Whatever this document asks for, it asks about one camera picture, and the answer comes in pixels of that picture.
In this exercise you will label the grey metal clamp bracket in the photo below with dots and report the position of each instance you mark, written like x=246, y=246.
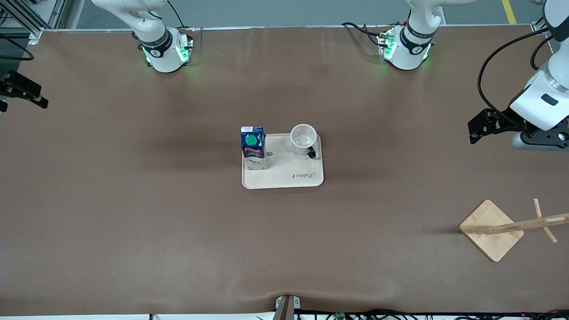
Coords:
x=286, y=306

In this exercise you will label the small green circuit board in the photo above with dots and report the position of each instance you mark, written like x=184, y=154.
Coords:
x=340, y=316

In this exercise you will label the aluminium frame profile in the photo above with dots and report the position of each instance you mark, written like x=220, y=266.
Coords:
x=538, y=27
x=26, y=18

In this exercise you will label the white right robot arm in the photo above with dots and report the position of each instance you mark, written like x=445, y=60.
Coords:
x=162, y=55

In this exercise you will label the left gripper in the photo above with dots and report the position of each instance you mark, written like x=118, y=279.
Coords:
x=508, y=120

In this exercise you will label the beige plastic tray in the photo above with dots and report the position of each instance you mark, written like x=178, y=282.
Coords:
x=289, y=171

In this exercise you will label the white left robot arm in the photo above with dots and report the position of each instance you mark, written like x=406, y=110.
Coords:
x=406, y=55

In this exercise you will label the blue milk carton green cap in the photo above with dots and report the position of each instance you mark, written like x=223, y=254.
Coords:
x=253, y=146

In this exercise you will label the wooden mug stand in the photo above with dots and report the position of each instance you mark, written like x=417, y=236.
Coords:
x=486, y=224

